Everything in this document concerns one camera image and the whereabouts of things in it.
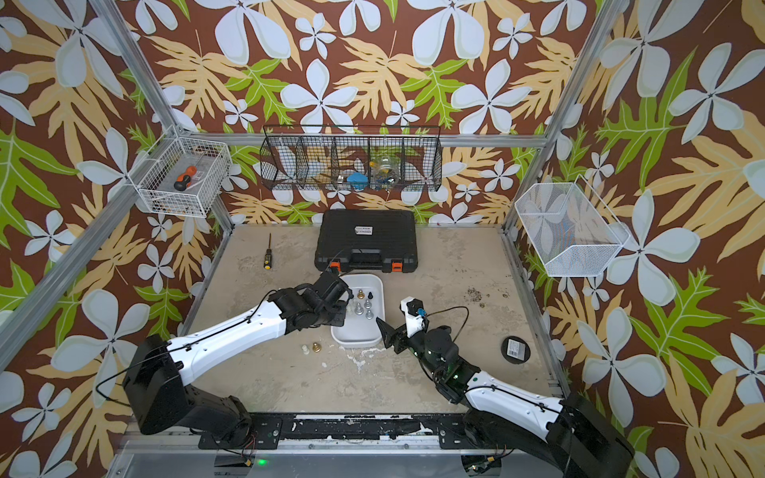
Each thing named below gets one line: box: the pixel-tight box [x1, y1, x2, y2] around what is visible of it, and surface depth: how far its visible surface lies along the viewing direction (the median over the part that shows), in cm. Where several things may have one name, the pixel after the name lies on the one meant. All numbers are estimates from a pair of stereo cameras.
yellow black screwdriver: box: [263, 233, 272, 270], surface depth 110 cm
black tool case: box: [314, 209, 419, 273], surface depth 110 cm
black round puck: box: [501, 335, 531, 365], surface depth 88 cm
